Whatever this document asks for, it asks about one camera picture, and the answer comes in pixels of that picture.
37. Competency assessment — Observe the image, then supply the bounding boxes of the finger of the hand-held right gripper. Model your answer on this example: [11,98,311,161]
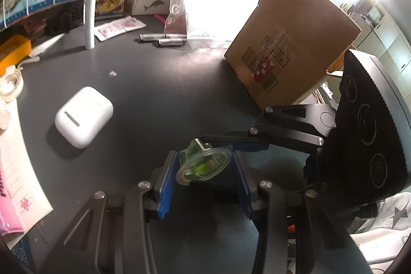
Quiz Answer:
[202,103,337,153]

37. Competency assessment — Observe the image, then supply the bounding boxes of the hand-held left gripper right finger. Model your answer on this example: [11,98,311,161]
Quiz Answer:
[232,149,367,274]

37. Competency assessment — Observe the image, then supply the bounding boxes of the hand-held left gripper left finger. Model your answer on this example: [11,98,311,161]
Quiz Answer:
[42,150,179,274]

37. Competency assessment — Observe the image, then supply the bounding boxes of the green jelly cup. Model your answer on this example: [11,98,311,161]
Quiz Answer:
[176,138,232,187]

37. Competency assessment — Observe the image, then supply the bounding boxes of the grey star print cloth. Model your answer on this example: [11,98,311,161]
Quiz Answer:
[346,192,411,263]

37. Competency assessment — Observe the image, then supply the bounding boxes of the beige cabinet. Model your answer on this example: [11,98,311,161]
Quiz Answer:
[352,0,411,92]

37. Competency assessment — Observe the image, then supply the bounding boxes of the white earbud case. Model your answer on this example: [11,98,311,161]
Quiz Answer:
[54,87,115,149]

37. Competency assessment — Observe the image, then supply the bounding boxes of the cardboard box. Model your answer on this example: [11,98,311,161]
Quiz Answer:
[224,0,363,105]

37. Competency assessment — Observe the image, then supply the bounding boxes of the grey metal tube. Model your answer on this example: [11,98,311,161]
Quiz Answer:
[156,38,187,49]
[139,33,168,42]

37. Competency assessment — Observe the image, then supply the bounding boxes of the clear flower print zip bag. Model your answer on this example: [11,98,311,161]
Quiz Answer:
[163,0,261,50]

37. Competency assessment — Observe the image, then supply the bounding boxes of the white paper sheet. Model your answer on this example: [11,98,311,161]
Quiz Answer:
[0,100,54,238]

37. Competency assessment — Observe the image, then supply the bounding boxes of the pink box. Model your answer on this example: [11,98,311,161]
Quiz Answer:
[0,193,25,233]

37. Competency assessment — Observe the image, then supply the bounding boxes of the white printed sachet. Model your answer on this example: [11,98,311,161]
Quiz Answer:
[94,16,147,42]

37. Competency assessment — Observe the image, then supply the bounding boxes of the white plastic strip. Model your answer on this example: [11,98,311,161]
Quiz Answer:
[31,33,65,57]

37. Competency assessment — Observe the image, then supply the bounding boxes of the tape roll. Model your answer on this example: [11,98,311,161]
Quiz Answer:
[0,66,25,103]

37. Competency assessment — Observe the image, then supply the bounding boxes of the white plastic hook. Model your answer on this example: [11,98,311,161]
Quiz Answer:
[17,55,41,70]

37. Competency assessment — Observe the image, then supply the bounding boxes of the orange box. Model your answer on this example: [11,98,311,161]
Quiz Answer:
[0,34,33,76]

